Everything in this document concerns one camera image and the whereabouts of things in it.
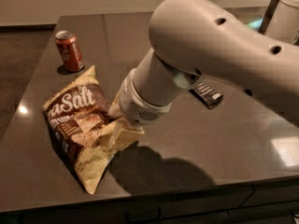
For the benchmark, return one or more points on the brown sea salt chip bag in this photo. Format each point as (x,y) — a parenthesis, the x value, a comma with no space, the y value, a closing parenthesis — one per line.
(78,116)

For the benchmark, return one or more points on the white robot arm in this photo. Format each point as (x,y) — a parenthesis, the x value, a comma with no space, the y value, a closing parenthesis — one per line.
(191,39)

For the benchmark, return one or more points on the black rxbar chocolate bar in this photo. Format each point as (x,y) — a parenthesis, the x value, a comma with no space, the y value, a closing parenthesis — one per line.
(208,96)

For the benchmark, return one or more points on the dark panel behind robot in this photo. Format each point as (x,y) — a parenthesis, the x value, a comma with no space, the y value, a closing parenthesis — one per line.
(268,16)

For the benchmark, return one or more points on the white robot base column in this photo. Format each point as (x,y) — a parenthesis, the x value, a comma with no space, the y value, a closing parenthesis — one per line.
(284,25)

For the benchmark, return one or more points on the red soda can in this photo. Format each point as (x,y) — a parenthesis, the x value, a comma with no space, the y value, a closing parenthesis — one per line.
(67,44)

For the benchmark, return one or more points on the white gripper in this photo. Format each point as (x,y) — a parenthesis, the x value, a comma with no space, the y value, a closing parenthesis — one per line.
(135,105)

